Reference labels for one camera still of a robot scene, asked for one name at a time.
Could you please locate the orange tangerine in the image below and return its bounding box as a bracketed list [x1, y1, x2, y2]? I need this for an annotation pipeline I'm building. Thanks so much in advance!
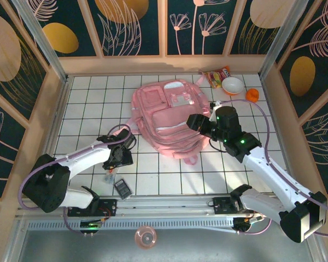
[245, 88, 260, 103]

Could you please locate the white orange bowl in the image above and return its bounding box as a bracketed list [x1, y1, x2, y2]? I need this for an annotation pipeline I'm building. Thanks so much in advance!
[221, 76, 243, 96]

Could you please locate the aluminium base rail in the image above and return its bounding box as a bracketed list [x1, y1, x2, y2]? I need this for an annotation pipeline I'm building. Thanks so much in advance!
[16, 194, 271, 219]

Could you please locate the colourful snack packet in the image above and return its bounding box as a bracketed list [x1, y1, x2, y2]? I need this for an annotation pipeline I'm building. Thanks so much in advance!
[202, 65, 232, 88]

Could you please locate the aluminium frame post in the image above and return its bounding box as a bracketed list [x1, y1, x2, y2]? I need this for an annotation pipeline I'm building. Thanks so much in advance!
[10, 0, 71, 84]
[258, 0, 309, 80]

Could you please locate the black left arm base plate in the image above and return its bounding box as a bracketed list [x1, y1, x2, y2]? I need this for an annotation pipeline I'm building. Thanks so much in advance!
[67, 198, 118, 218]

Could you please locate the pink round disc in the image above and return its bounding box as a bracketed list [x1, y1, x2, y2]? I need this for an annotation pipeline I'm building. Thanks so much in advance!
[134, 225, 156, 249]

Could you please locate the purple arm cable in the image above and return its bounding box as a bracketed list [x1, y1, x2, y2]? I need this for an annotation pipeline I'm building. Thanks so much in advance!
[221, 98, 328, 238]
[17, 124, 137, 236]

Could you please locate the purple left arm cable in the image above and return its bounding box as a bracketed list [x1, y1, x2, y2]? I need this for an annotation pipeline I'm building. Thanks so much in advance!
[17, 124, 137, 236]

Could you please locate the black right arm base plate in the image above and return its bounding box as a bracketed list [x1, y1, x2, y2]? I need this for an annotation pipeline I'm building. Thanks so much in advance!
[212, 195, 243, 215]

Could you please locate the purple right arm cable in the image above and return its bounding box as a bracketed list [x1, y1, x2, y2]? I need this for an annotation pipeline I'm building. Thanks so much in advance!
[221, 98, 328, 238]

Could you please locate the clear plastic pencil case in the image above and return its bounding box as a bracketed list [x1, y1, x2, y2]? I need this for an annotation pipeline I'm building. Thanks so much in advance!
[103, 166, 119, 187]

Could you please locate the pink student backpack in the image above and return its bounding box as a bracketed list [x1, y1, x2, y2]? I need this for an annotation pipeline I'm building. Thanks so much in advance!
[109, 74, 218, 166]

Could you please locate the slotted grey cable duct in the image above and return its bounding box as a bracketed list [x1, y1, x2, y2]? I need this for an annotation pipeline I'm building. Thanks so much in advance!
[27, 218, 236, 233]

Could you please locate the black calculator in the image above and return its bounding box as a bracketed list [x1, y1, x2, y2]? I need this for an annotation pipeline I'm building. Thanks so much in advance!
[113, 177, 133, 201]

